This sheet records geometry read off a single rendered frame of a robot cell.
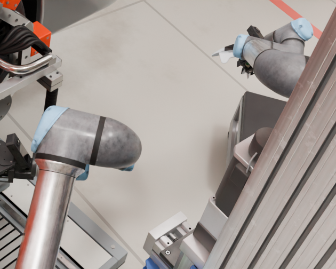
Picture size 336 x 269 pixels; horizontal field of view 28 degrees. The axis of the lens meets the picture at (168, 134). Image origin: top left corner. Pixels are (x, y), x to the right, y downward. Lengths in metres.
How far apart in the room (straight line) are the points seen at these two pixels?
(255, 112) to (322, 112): 2.17
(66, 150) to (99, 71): 2.06
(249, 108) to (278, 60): 1.40
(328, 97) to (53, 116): 0.77
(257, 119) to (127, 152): 1.58
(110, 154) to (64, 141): 0.10
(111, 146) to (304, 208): 0.60
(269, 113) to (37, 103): 1.12
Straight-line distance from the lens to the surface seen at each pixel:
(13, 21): 2.15
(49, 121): 1.50
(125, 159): 1.54
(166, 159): 3.20
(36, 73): 2.03
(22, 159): 1.96
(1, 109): 2.11
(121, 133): 1.51
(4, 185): 2.82
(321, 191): 0.98
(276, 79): 1.69
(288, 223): 1.06
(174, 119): 3.39
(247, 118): 3.04
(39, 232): 1.50
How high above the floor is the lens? 2.37
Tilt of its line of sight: 46 degrees down
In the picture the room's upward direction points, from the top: 19 degrees clockwise
